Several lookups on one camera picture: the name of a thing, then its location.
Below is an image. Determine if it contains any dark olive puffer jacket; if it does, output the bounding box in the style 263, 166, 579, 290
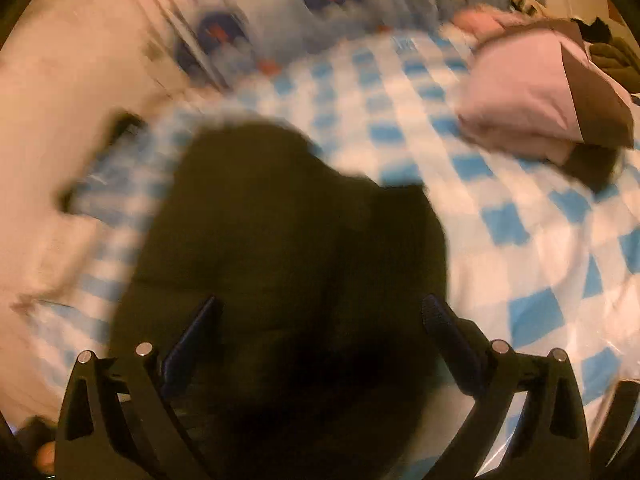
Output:
108, 122, 447, 479

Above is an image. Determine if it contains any pink and brown folded garment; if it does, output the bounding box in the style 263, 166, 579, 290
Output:
451, 6, 634, 193

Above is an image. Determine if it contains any whale print blue pillow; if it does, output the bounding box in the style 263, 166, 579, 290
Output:
175, 0, 544, 84

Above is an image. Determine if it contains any blue white checkered bed cover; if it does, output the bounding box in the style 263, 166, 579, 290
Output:
34, 32, 639, 479

